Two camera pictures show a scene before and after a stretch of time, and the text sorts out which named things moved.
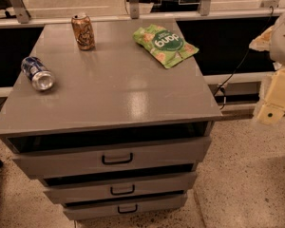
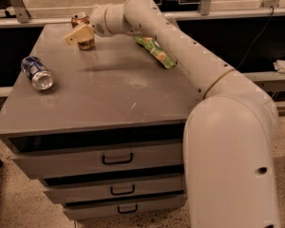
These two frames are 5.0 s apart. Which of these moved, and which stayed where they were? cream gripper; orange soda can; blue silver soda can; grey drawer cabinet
Moved: cream gripper
Stayed: orange soda can; blue silver soda can; grey drawer cabinet
